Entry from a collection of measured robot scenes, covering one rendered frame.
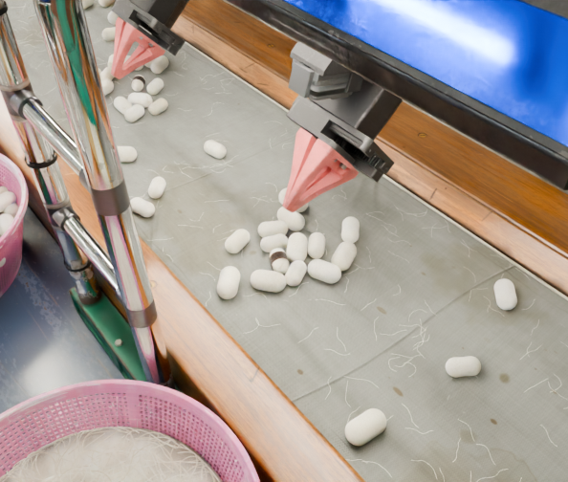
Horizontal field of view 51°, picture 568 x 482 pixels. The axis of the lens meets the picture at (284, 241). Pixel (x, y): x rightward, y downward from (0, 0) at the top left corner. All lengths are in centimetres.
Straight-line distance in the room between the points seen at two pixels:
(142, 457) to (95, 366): 16
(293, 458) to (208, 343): 13
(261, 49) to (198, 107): 16
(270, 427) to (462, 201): 36
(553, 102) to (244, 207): 48
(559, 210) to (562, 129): 45
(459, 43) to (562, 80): 5
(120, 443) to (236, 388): 11
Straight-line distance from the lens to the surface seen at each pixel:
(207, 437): 52
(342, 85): 54
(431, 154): 77
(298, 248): 63
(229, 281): 60
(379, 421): 52
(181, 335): 56
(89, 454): 56
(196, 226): 69
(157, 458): 54
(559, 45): 29
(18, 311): 75
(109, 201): 39
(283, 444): 50
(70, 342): 70
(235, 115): 86
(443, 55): 31
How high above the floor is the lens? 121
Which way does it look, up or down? 45 degrees down
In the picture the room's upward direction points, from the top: straight up
